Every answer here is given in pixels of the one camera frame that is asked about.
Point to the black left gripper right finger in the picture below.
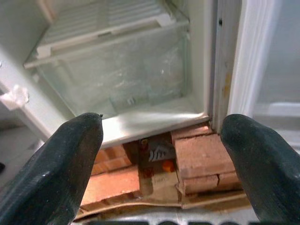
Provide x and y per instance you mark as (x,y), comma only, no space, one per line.
(264,168)

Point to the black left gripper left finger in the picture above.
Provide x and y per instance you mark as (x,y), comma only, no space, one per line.
(54,173)

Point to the white fridge door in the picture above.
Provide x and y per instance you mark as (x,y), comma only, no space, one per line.
(281,58)

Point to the white fridge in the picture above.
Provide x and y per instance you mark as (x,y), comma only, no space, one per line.
(204,70)

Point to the white-edged glass fridge shelf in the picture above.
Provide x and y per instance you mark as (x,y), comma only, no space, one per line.
(93,30)

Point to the red brick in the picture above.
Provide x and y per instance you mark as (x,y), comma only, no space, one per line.
(112,187)
(189,132)
(201,184)
(112,159)
(201,154)

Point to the white plastic door clip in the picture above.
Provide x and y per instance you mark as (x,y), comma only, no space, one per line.
(15,96)

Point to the printed cardboard box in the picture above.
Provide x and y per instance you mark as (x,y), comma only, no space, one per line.
(157,159)

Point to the clear crisper drawer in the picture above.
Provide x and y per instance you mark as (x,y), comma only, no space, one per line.
(117,70)

